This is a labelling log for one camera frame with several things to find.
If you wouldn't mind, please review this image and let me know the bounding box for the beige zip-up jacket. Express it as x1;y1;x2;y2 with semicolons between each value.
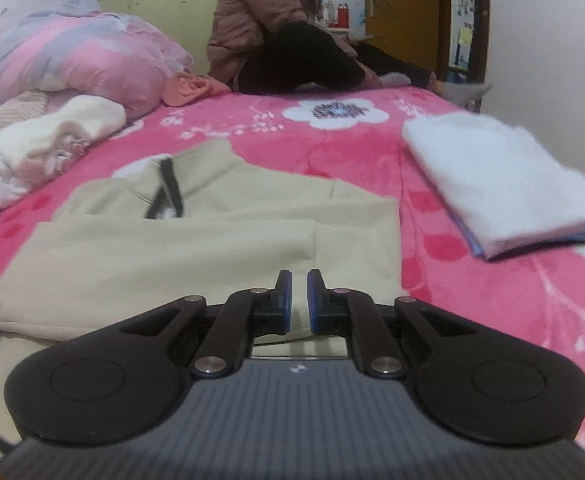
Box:
0;140;401;443

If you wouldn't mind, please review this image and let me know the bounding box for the brown wooden door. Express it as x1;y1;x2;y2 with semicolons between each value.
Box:
365;0;442;70

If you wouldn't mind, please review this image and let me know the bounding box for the salmon orange cloth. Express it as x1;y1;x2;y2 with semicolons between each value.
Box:
162;72;232;107

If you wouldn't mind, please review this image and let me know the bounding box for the pink checkered knit blanket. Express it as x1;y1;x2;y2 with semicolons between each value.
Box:
0;90;50;131

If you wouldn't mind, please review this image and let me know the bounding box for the pink floral bed blanket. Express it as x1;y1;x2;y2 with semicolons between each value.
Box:
0;90;585;447

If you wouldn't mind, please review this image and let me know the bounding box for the cream fleece garment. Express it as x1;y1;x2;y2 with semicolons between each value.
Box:
0;96;126;180

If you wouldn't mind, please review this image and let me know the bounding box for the folded white towel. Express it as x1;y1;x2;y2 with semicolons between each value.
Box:
402;112;585;260

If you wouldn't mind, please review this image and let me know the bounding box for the white pale pink garment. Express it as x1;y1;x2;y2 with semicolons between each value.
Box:
0;154;47;209

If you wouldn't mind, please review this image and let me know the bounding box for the pink grey rolled duvet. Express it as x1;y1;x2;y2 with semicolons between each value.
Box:
0;0;195;120

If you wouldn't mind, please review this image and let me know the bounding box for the person in mauve puffer coat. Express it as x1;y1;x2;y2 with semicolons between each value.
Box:
207;0;490;106

